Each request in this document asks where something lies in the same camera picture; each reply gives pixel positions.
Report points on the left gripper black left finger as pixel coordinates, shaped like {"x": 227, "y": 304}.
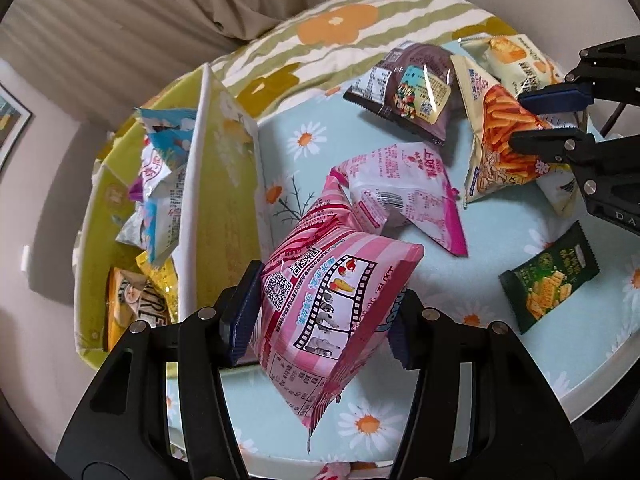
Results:
{"x": 120, "y": 430}

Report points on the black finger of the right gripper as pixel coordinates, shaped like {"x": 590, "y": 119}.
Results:
{"x": 567, "y": 145}
{"x": 556, "y": 99}

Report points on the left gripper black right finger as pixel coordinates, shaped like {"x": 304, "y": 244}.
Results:
{"x": 482, "y": 409}

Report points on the cream orange bread bag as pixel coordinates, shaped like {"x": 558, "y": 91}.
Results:
{"x": 514, "y": 60}

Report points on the orange fries snack bag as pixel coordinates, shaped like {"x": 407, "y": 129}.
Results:
{"x": 495, "y": 116}

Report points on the dark green cracker bag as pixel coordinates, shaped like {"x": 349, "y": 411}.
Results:
{"x": 543, "y": 282}

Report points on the brown chocolate candy bag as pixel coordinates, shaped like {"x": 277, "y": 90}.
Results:
{"x": 413, "y": 87}

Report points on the pink white snack bag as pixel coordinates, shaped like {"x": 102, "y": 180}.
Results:
{"x": 404, "y": 183}

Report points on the pink striped snack bag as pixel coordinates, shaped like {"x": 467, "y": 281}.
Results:
{"x": 330, "y": 292}

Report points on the yellow orange chip bag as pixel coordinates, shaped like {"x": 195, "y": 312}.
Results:
{"x": 129, "y": 297}

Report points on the blue white snack bag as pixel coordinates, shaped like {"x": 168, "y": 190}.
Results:
{"x": 155, "y": 224}

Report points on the yellow-green cardboard box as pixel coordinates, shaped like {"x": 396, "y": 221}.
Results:
{"x": 221, "y": 225}

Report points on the green striped floral blanket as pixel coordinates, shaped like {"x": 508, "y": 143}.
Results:
{"x": 312, "y": 54}

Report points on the beige curtain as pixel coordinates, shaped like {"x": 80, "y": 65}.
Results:
{"x": 98, "y": 59}

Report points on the framed wall picture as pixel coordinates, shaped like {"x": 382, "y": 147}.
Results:
{"x": 14, "y": 118}

